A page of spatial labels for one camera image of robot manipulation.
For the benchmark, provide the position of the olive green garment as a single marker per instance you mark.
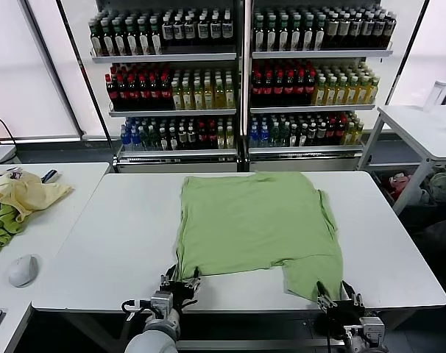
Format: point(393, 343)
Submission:
point(2, 220)

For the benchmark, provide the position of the blue water bottle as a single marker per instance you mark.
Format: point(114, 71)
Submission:
point(264, 137)
point(254, 137)
point(135, 139)
point(125, 139)

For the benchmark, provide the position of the green polo shirt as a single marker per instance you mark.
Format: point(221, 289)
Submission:
point(252, 228)

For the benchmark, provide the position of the beige label dark bottle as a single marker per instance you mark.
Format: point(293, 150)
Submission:
point(332, 33)
point(343, 33)
point(355, 32)
point(389, 31)
point(378, 31)
point(367, 32)

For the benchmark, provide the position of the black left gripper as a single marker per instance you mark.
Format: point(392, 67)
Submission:
point(180, 294)

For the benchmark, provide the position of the black white handheld device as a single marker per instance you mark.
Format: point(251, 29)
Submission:
point(50, 174)

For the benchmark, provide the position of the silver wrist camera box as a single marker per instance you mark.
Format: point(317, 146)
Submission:
point(372, 329)
point(160, 301)

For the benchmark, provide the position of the small red label bottle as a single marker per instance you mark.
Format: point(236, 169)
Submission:
point(330, 134)
point(340, 133)
point(201, 139)
point(211, 139)

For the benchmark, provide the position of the grey green cloth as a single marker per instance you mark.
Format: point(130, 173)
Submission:
point(444, 184)

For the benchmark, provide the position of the metal bottle shelf rack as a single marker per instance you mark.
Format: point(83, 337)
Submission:
point(164, 57)
point(318, 54)

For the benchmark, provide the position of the white computer mouse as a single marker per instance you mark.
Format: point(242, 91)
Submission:
point(22, 270)

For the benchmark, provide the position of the green cap tea bottle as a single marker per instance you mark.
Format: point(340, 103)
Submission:
point(319, 36)
point(95, 40)
point(271, 36)
point(308, 36)
point(144, 39)
point(156, 39)
point(131, 39)
point(296, 36)
point(107, 40)
point(120, 40)
point(283, 36)
point(258, 36)

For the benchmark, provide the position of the small pale yellow bottle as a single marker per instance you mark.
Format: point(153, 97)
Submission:
point(229, 138)
point(358, 132)
point(350, 133)
point(220, 139)

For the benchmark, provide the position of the white label dark bottle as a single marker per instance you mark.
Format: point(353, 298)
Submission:
point(190, 31)
point(167, 31)
point(178, 31)
point(215, 30)
point(203, 30)
point(227, 29)

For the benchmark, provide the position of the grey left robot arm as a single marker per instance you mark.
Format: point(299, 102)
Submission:
point(153, 338)

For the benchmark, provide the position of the red pink cloth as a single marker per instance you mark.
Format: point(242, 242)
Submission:
point(399, 182)

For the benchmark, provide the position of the small dark white cap bottle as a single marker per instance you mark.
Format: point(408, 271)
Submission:
point(182, 139)
point(191, 139)
point(321, 134)
point(163, 140)
point(173, 140)
point(303, 136)
point(312, 135)

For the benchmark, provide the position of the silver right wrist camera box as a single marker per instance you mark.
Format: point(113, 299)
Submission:
point(372, 329)

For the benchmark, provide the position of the yellow juice bottle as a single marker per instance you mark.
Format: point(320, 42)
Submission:
point(187, 97)
point(362, 92)
point(372, 92)
point(197, 97)
point(330, 93)
point(176, 97)
point(229, 95)
point(219, 96)
point(352, 92)
point(208, 96)
point(341, 93)
point(320, 93)

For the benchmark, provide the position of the red cap cola bottle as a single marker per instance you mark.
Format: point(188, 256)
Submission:
point(144, 93)
point(111, 93)
point(310, 89)
point(278, 90)
point(300, 89)
point(155, 93)
point(268, 90)
point(257, 90)
point(289, 90)
point(165, 93)
point(133, 93)
point(122, 93)

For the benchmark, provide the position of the pale yellow garment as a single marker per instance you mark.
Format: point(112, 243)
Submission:
point(28, 191)

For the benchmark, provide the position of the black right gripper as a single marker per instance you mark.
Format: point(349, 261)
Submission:
point(344, 312)

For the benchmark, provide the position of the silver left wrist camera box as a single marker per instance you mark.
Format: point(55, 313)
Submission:
point(160, 301)

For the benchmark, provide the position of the white side table grey legs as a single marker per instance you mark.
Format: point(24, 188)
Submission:
point(421, 128)

